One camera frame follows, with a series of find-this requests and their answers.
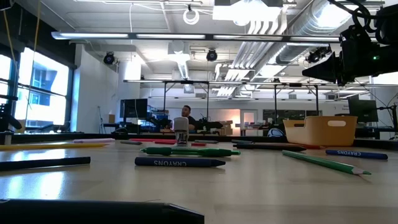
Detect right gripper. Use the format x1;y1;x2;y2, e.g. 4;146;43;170
302;24;374;87

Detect brown red pencil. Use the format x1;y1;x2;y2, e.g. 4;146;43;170
250;142;327;150

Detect green pencil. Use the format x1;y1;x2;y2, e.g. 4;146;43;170
281;149;373;176

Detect thin black pen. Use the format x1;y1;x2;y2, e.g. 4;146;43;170
232;143;308;152

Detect green pen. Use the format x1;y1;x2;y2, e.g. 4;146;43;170
139;146;242;157

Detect short red pencil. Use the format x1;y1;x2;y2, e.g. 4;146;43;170
154;141;207;147

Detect long red pencil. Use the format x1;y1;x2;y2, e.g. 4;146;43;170
128;138;177;143

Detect light purple pen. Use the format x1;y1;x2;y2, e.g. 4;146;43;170
72;138;116;144

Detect yellow pencil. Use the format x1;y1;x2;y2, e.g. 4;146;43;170
0;142;109;152

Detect black pencil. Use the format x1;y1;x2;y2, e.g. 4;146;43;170
0;156;92;172

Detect black computer monitor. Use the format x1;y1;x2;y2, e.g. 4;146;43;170
119;98;149;119
347;98;379;123

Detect yellow plastic bin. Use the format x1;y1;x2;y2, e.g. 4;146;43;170
282;115;358;147

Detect blue white ball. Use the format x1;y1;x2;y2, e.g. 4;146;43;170
267;127;285;139

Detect cardboard box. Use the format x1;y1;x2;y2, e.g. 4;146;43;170
217;120;234;136

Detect person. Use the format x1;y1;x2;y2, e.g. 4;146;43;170
179;105;198;131

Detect white eraser stick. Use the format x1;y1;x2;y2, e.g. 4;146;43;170
172;116;190;147

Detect long ceiling light bar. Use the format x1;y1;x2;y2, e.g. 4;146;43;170
51;30;341;44

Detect silver ventilation duct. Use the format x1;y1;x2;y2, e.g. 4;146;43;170
275;0;354;65

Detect black metal rig frame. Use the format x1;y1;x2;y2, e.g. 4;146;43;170
162;80;210;123
272;82;320;125

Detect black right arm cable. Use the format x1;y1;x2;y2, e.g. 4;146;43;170
328;0;386;35

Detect white coiled cable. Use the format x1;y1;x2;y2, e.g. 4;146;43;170
182;8;200;26

